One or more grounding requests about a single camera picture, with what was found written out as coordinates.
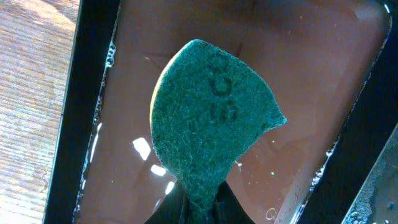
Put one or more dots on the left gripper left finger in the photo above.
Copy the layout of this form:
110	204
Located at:
173	209

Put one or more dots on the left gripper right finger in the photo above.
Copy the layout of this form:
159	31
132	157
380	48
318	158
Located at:
227	209

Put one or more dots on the green yellow sponge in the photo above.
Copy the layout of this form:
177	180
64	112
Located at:
207	110

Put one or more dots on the black round tray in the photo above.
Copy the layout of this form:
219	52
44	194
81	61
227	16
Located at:
376	202

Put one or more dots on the black rectangular tray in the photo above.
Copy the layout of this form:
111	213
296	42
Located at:
312	54

